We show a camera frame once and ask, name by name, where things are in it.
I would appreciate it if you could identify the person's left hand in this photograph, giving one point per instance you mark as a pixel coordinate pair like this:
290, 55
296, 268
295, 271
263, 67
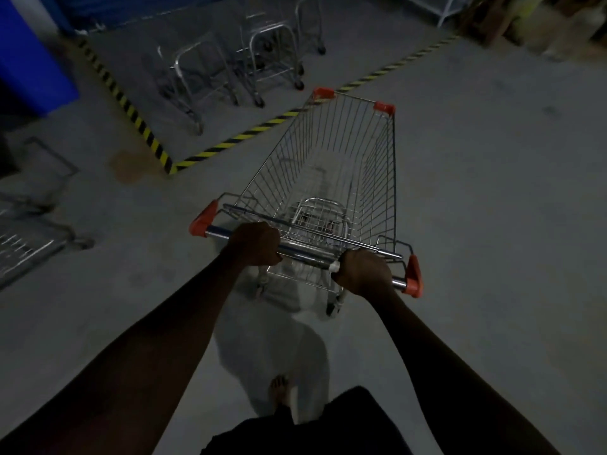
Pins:
253, 246

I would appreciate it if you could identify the person's right hand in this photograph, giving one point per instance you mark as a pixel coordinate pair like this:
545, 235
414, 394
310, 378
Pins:
365, 274

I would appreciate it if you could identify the person's left forearm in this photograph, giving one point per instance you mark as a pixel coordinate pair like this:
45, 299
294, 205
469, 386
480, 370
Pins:
133, 364

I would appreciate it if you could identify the person's right forearm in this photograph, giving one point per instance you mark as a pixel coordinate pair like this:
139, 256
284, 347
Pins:
450, 383

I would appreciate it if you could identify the person's left foot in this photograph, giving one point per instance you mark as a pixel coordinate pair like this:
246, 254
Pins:
280, 390

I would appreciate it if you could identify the person's dark clothing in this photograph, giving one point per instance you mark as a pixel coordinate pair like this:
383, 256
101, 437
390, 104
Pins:
322, 431

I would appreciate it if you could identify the blue roller shutter door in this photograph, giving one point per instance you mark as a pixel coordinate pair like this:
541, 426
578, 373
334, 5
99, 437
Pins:
118, 7

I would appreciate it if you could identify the white metal rack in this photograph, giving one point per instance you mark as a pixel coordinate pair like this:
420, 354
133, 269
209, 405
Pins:
441, 7

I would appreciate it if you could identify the blue plastic trash bin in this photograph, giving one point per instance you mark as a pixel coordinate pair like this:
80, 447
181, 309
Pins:
28, 66

